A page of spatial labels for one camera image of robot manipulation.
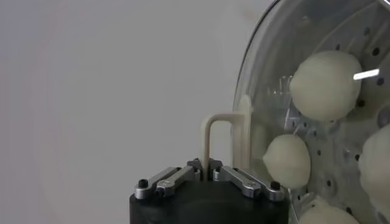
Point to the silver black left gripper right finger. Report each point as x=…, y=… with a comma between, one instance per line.
x=243, y=184

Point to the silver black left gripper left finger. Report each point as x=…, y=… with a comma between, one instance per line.
x=170, y=182

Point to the white steamed baozi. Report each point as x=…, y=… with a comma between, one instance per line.
x=326, y=85
x=286, y=161
x=326, y=216
x=376, y=167

